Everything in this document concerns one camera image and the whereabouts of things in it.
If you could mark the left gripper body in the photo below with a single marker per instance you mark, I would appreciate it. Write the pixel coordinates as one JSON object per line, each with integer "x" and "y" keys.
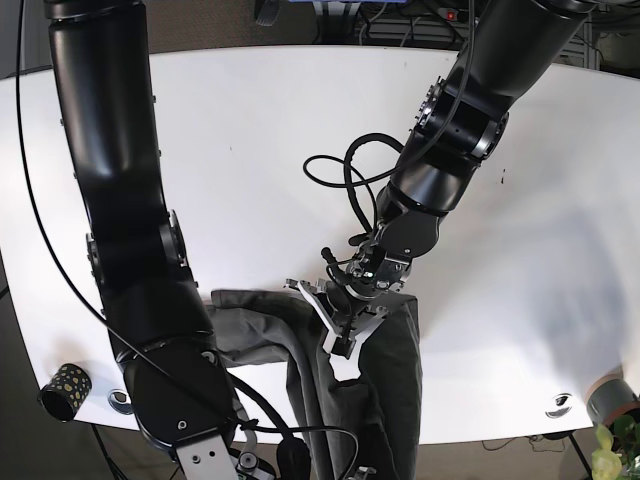
{"x": 349, "y": 300}

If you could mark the dark grey T-shirt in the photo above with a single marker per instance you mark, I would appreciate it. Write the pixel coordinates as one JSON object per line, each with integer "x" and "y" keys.
{"x": 382, "y": 406}

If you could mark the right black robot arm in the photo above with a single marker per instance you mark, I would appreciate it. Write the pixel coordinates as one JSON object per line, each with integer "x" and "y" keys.
{"x": 160, "y": 332}

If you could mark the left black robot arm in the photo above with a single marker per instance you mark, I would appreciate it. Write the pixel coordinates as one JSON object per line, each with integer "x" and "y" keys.
{"x": 510, "y": 44}

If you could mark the right metal table grommet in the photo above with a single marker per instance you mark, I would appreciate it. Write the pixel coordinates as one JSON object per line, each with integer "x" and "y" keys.
{"x": 560, "y": 405}

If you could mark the metal table grommet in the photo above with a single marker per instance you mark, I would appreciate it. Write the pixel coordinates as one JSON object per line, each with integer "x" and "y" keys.
{"x": 560, "y": 405}
{"x": 120, "y": 402}

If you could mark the left metal table grommet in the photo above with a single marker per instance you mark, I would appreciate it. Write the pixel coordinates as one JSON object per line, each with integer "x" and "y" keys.
{"x": 120, "y": 402}

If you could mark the grey plant pot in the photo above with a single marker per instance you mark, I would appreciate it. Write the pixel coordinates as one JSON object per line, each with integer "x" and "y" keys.
{"x": 609, "y": 398}

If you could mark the black floral cup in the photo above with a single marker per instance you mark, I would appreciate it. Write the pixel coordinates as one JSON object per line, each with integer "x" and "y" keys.
{"x": 64, "y": 394}

